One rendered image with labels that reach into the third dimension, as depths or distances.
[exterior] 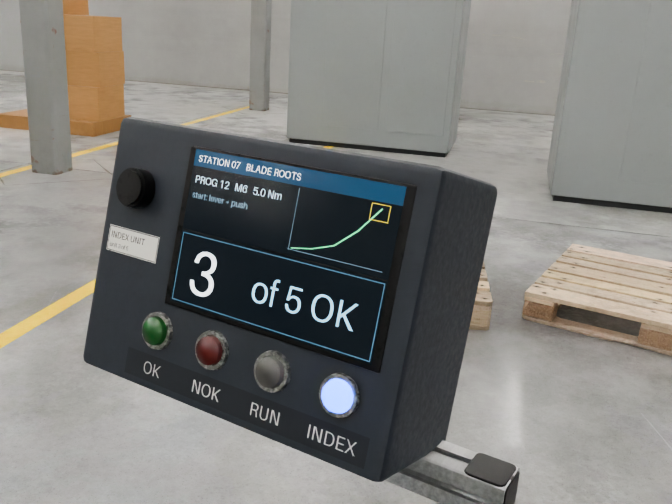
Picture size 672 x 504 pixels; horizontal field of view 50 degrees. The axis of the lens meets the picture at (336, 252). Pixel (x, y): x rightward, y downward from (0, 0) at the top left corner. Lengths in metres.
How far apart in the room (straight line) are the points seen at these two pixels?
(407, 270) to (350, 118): 7.44
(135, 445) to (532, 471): 1.27
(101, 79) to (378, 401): 7.90
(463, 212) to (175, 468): 1.96
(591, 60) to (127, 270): 5.66
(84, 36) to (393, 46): 3.23
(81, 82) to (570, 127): 5.07
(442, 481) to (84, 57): 7.93
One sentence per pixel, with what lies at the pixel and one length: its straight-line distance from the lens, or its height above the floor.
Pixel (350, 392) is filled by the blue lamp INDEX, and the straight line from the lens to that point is 0.43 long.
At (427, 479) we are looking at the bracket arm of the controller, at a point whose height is 1.03.
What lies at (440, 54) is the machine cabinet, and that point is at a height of 1.05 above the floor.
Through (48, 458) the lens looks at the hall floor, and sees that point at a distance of 2.45.
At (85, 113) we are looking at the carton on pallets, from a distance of 8.32.
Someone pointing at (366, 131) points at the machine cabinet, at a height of 0.20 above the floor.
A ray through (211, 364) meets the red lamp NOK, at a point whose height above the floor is 1.11.
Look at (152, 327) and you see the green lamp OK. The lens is 0.51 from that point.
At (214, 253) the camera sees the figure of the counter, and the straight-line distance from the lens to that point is 0.48.
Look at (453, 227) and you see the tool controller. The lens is 0.44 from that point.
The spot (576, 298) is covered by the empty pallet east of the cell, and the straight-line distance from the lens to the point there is 3.56.
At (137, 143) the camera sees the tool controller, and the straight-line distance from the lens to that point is 0.54.
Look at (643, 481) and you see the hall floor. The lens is 2.56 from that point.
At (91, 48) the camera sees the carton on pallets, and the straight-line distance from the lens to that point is 8.19.
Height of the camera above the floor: 1.33
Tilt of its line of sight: 18 degrees down
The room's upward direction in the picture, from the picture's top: 3 degrees clockwise
